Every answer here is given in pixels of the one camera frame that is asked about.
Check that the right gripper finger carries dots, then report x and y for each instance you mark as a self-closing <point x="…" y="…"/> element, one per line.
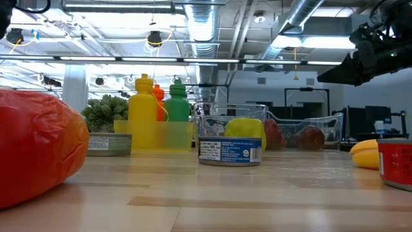
<point x="338" y="72"/>

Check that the dark red fig-shaped fruit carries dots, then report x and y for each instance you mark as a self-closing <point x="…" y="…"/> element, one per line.
<point x="310" y="138"/>

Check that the dark red lumpy fruit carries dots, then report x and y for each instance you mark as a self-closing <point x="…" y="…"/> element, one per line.
<point x="273" y="133"/>

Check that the green plastic bottle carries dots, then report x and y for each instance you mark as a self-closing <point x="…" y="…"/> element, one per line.
<point x="177" y="109"/>

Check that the orange plastic bottle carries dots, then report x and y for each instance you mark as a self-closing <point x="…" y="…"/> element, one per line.
<point x="158" y="100"/>

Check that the yellow plastic bottle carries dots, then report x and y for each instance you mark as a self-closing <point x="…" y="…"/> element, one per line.
<point x="142" y="106"/>

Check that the black desk monitor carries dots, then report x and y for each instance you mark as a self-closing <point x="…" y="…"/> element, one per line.
<point x="378" y="114"/>
<point x="355" y="122"/>

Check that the wide clear plastic bin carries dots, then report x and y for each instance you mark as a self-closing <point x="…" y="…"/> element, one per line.
<point x="334" y="125"/>

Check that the white cup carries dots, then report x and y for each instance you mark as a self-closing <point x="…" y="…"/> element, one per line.
<point x="380" y="126"/>

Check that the yellow toy banana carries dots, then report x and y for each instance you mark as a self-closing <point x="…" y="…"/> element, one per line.
<point x="365" y="154"/>

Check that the tin can red label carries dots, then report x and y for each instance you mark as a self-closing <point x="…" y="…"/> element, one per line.
<point x="396" y="162"/>

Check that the green toy apple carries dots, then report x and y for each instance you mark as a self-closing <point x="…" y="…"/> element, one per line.
<point x="246" y="129"/>

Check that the tin can blue label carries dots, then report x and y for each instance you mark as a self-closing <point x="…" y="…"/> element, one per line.
<point x="230" y="151"/>

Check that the narrow clear plastic bin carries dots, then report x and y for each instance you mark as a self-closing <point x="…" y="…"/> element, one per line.
<point x="209" y="109"/>

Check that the long ceiling light bar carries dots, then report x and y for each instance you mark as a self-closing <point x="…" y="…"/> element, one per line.
<point x="161" y="59"/>

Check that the yellow translucent plastic bin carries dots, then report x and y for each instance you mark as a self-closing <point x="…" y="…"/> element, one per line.
<point x="122" y="135"/>

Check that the green broccoli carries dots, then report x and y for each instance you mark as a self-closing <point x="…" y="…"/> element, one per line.
<point x="103" y="112"/>

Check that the tin can olive label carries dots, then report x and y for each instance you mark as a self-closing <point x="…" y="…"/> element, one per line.
<point x="109" y="145"/>

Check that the white building pillar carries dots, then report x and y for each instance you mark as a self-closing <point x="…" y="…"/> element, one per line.
<point x="74" y="93"/>

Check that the red-orange oblong toy fruit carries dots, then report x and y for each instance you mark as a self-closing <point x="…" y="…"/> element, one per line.
<point x="38" y="145"/>

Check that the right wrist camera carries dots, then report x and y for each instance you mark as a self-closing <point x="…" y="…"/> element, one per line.
<point x="367" y="32"/>

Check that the black workstation frame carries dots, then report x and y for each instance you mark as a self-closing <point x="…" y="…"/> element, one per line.
<point x="305" y="89"/>

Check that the silver ventilation duct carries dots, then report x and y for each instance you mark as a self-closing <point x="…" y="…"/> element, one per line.
<point x="202" y="29"/>
<point x="299" y="13"/>

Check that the black ceiling camera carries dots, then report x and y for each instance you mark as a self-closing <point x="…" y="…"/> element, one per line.
<point x="99" y="81"/>
<point x="14" y="35"/>
<point x="154" y="38"/>

